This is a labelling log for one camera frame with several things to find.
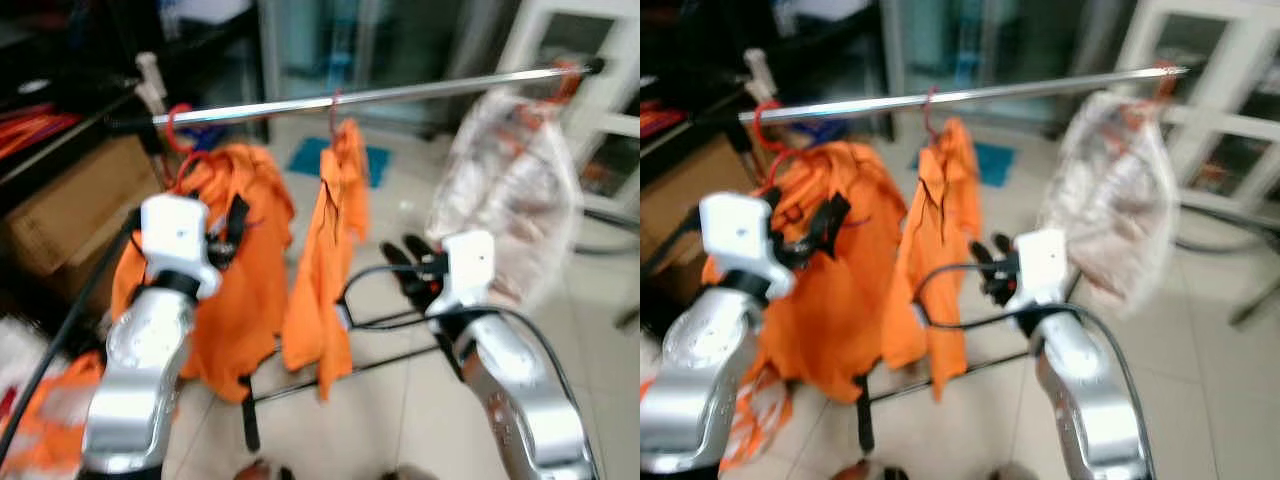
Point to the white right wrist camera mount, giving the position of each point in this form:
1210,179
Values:
1040,265
468,265

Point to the orange polo shirt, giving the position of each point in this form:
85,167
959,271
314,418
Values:
240,300
830,320
325,280
935,280

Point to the orange plastic bag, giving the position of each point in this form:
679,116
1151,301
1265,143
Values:
760,420
50,420

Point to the orange plastic hanger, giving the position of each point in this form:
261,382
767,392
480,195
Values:
565,85
1160,82

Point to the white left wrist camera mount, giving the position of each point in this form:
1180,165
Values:
735,235
175,235

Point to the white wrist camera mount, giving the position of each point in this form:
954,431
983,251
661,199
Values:
468,265
175,235
735,235
1040,265

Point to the chrome clothes rail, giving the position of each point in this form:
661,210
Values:
400,91
1000,91

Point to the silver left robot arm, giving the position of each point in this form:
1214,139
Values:
700,380
135,380

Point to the white plastic post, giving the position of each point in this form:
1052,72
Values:
760,75
150,80

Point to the brown cardboard box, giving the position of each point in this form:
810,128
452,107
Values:
690,200
70,210

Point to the blue floor mat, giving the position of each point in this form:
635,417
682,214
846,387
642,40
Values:
305,158
995,165

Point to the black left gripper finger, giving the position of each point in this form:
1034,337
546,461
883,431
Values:
828,222
239,220

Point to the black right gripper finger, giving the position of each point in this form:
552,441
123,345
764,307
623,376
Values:
1003,246
983,270
396,268
420,247

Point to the white pinkish garment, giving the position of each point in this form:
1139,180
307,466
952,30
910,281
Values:
1110,200
510,200

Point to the black clothes rack frame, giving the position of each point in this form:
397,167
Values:
867,425
250,420

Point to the white glass door cabinet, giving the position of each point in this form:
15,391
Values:
1230,118
620,122

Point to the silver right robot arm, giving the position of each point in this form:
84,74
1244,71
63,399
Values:
1090,400
520,400

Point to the red plastic hanger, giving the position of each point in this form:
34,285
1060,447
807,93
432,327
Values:
168,128
334,115
756,125
930,115

